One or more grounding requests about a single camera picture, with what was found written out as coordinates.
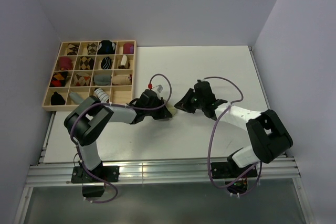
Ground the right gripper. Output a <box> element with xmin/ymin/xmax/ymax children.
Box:
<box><xmin>174</xmin><ymin>88</ymin><xmax>205</xmax><ymax>114</ymax></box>

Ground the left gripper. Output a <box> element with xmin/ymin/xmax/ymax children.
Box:
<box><xmin>144</xmin><ymin>97</ymin><xmax>172</xmax><ymax>120</ymax></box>

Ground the white black striped sock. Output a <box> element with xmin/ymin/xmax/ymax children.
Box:
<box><xmin>94</xmin><ymin>88</ymin><xmax>110</xmax><ymax>103</ymax></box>

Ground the pale green ankle sock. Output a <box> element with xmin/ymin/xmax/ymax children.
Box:
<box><xmin>167</xmin><ymin>105</ymin><xmax>177</xmax><ymax>117</ymax></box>

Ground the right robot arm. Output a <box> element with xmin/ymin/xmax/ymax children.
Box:
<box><xmin>174</xmin><ymin>80</ymin><xmax>293</xmax><ymax>177</ymax></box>

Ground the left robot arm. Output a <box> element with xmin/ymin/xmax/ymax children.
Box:
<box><xmin>64</xmin><ymin>89</ymin><xmax>176</xmax><ymax>182</ymax></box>

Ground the tan rolled sock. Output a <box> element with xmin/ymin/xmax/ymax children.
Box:
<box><xmin>112</xmin><ymin>74</ymin><xmax>132</xmax><ymax>86</ymax></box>

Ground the cream brown rolled sock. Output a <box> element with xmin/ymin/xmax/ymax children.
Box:
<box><xmin>118</xmin><ymin>55</ymin><xmax>130</xmax><ymax>69</ymax></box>

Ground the wooden compartment sock tray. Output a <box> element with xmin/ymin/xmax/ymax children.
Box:
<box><xmin>43</xmin><ymin>40</ymin><xmax>137</xmax><ymax>111</ymax></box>

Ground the magenta purple rolled sock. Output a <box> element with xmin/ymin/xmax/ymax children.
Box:
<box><xmin>123</xmin><ymin>42</ymin><xmax>134</xmax><ymax>55</ymax></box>

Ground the black white-striped rolled sock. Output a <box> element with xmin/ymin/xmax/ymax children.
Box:
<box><xmin>100</xmin><ymin>57</ymin><xmax>113</xmax><ymax>70</ymax></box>

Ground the black blue rolled sock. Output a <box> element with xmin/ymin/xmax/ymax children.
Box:
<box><xmin>97</xmin><ymin>40</ymin><xmax>116</xmax><ymax>55</ymax></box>

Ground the beige red argyle sock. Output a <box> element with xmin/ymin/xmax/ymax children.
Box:
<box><xmin>73</xmin><ymin>73</ymin><xmax>91</xmax><ymax>87</ymax></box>

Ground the light blue rolled sock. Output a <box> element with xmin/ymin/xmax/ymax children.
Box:
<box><xmin>69</xmin><ymin>92</ymin><xmax>84</xmax><ymax>104</ymax></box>

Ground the dark brown argyle sock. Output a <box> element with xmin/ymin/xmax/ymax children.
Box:
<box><xmin>79</xmin><ymin>56</ymin><xmax>95</xmax><ymax>70</ymax></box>

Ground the grey argyle rolled sock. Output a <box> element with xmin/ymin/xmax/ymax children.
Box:
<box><xmin>87</xmin><ymin>42</ymin><xmax>98</xmax><ymax>55</ymax></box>

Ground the brown argyle rolled sock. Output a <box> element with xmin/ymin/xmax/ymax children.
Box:
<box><xmin>66</xmin><ymin>43</ymin><xmax>80</xmax><ymax>56</ymax></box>

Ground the pink rolled sock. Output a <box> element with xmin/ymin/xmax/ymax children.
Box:
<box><xmin>58</xmin><ymin>57</ymin><xmax>73</xmax><ymax>71</ymax></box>

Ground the black orange argyle sock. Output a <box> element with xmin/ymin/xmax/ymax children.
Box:
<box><xmin>49</xmin><ymin>71</ymin><xmax>68</xmax><ymax>87</ymax></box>

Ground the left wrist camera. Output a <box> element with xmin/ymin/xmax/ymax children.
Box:
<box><xmin>148</xmin><ymin>83</ymin><xmax>163</xmax><ymax>97</ymax></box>

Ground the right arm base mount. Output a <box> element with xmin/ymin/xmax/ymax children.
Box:
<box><xmin>211</xmin><ymin>161</ymin><xmax>258</xmax><ymax>195</ymax></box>

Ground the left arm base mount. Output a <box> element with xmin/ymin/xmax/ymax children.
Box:
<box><xmin>70</xmin><ymin>166</ymin><xmax>119</xmax><ymax>200</ymax></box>

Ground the aluminium rail frame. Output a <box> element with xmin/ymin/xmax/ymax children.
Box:
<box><xmin>13</xmin><ymin>111</ymin><xmax>317</xmax><ymax>224</ymax></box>

